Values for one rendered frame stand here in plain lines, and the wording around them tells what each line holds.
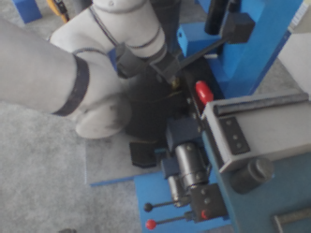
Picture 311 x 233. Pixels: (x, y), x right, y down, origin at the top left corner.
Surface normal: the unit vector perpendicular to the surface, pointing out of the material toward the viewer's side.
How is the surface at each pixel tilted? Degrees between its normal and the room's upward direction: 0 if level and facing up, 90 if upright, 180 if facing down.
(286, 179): 0
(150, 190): 0
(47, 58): 56
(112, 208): 0
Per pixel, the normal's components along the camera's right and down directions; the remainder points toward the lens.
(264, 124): 0.03, -0.56
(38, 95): 0.51, 0.67
